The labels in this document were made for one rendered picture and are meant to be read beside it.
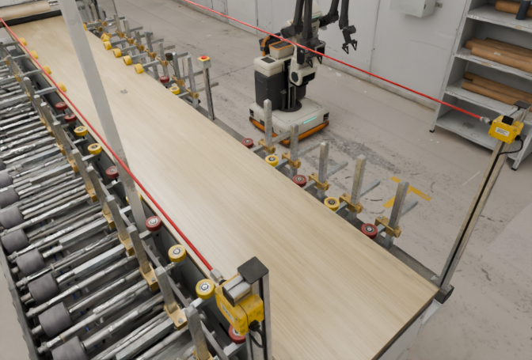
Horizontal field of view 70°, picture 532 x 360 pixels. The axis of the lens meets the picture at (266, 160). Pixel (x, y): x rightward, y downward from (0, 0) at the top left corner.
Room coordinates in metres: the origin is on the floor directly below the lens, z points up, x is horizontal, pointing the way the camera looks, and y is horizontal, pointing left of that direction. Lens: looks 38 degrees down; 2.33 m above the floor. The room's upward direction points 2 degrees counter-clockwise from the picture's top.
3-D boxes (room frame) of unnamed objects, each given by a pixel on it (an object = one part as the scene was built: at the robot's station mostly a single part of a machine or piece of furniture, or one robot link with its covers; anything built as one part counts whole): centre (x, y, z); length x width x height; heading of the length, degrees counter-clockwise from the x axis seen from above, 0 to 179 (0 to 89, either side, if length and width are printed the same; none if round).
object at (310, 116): (3.57, -0.27, 0.16); 0.67 x 0.64 x 0.25; 37
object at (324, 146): (1.70, -0.33, 0.88); 0.04 x 0.04 x 0.48; 38
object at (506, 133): (1.03, -0.80, 1.20); 0.15 x 0.12 x 1.00; 38
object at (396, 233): (1.32, -0.62, 0.83); 0.14 x 0.06 x 0.05; 38
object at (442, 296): (3.03, 0.71, 0.67); 5.11 x 0.08 x 0.10; 38
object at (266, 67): (3.64, -0.21, 0.59); 0.55 x 0.34 x 0.83; 127
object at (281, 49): (3.66, -0.20, 0.87); 0.23 x 0.15 x 0.11; 127
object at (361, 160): (1.50, -0.48, 0.93); 0.04 x 0.04 x 0.48; 38
